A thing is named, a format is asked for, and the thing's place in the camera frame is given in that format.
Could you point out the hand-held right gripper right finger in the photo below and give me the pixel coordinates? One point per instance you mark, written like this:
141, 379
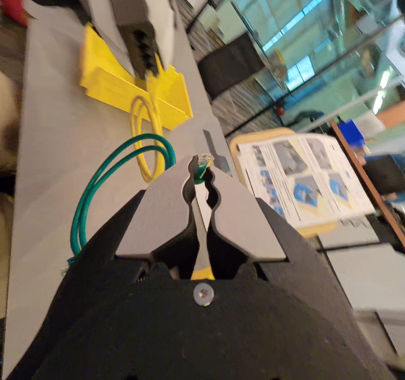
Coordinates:
243, 224

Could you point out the light wooden display board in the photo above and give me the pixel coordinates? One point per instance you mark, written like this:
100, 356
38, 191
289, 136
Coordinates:
250, 136

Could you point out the printed instruction sheet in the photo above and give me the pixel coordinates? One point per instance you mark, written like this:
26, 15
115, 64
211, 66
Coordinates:
300, 180

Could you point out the blue storage bin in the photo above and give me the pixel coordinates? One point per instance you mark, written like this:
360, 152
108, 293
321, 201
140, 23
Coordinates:
349, 133

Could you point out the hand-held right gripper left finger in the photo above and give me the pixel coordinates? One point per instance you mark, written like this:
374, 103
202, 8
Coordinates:
158, 215

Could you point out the black network switch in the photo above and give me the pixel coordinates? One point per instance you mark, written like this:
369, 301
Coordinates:
133, 0

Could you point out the black display panel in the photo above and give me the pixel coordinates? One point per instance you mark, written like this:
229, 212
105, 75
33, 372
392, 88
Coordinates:
231, 66

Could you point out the person's khaki trouser leg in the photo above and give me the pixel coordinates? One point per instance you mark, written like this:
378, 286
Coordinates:
8, 117

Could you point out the yellow plastic bin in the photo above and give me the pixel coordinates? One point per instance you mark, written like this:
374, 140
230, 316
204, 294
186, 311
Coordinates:
107, 85

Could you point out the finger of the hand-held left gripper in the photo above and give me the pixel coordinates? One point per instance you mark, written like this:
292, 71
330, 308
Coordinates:
98, 6
163, 15

